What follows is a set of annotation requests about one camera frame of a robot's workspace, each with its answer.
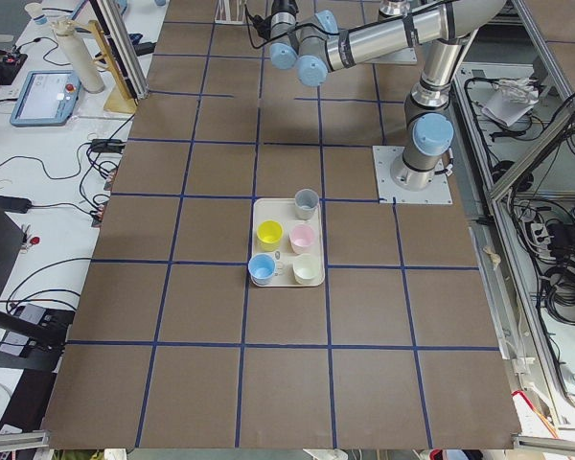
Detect yellow plastic cup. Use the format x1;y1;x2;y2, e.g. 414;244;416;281
256;220;284;252

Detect black power adapter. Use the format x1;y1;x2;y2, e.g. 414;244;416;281
0;195;33;214

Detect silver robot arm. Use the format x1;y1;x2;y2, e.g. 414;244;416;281
252;1;504;192

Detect cream white plastic cup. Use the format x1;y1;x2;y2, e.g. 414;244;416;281
292;254;320;285

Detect white cylindrical bottle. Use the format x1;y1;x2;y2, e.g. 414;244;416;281
51;16;104;94

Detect aluminium frame post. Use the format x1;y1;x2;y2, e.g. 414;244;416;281
90;0;149;101

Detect grey plastic cup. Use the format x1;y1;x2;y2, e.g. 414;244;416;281
294;189;319;220

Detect pink plastic cup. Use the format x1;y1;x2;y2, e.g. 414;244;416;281
288;224;316;254

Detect light blue cup near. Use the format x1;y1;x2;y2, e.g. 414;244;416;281
247;253;276;286

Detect white wire cup rack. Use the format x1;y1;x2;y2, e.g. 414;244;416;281
214;0;247;25

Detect blue teach pendant tablet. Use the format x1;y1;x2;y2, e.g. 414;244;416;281
10;70;81;127

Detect wooden mug tree stand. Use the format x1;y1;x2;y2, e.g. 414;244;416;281
86;20;136;114

